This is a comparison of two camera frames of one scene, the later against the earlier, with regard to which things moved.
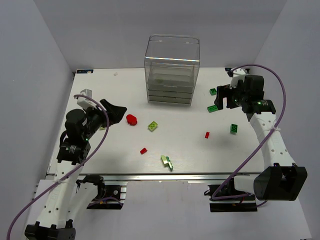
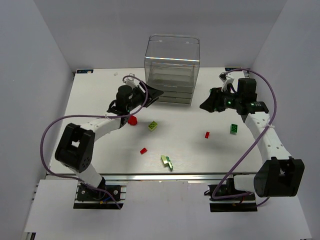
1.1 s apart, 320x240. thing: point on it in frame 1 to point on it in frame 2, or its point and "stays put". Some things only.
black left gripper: (104, 113) to (144, 95)
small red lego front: (143, 151) stays put
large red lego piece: (131, 119) stays put
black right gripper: (225, 94) to (216, 101)
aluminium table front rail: (161, 176) stays put
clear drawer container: (170, 60) stays put
